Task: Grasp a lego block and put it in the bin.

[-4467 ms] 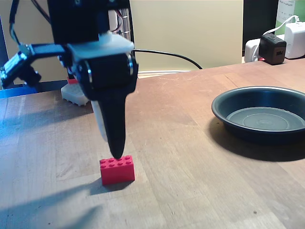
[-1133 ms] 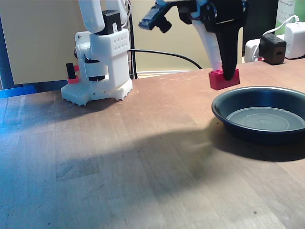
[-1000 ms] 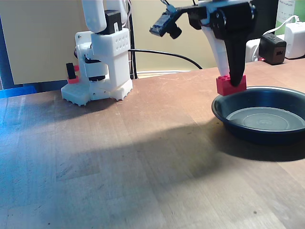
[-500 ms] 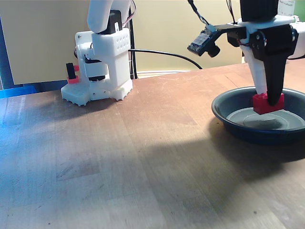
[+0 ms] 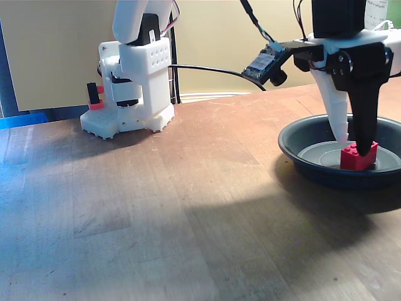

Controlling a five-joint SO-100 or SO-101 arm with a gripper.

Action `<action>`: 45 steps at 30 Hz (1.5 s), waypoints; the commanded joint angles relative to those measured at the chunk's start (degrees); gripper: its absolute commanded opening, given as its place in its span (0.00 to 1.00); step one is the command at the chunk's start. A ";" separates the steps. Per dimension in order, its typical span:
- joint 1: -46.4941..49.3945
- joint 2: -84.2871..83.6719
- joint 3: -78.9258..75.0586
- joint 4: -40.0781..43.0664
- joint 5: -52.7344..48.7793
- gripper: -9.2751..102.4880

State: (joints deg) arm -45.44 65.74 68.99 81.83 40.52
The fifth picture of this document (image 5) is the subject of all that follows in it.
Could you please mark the blue tape strip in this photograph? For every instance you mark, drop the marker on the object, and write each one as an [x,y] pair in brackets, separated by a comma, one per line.
[22,120]

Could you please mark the green and white box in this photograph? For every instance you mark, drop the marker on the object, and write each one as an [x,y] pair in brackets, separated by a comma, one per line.
[380,11]

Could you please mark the black gripper camera with mount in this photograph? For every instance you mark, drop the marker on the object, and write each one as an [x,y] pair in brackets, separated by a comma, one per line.
[269,67]

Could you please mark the red lego block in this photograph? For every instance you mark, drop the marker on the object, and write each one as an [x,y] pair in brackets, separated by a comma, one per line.
[352,160]

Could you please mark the dark upright frame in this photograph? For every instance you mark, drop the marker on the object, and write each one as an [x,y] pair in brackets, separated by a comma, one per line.
[7,78]

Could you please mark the dark round metal pan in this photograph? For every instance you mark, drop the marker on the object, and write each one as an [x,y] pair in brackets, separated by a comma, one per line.
[300,147]

